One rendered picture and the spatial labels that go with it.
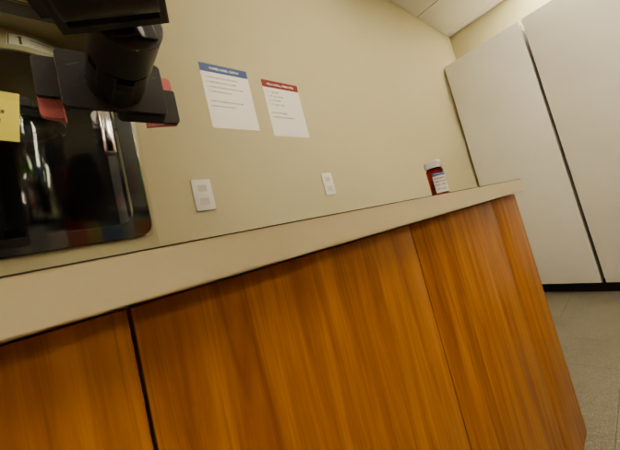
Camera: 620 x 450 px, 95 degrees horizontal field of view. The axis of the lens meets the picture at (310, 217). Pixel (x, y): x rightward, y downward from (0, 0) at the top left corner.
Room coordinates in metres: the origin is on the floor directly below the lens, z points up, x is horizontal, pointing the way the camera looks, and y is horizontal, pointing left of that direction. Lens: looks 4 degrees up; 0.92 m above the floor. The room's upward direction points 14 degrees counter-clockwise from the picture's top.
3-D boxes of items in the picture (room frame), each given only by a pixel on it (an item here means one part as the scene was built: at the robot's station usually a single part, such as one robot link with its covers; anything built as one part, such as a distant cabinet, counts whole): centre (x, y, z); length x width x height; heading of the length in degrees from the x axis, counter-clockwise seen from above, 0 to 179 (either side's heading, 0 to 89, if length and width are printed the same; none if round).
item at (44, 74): (0.33, 0.24, 1.15); 0.09 x 0.07 x 0.07; 40
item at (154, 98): (0.30, 0.17, 1.14); 0.10 x 0.07 x 0.07; 130
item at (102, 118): (0.44, 0.29, 1.17); 0.05 x 0.03 x 0.10; 40
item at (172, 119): (0.38, 0.19, 1.15); 0.09 x 0.07 x 0.07; 40
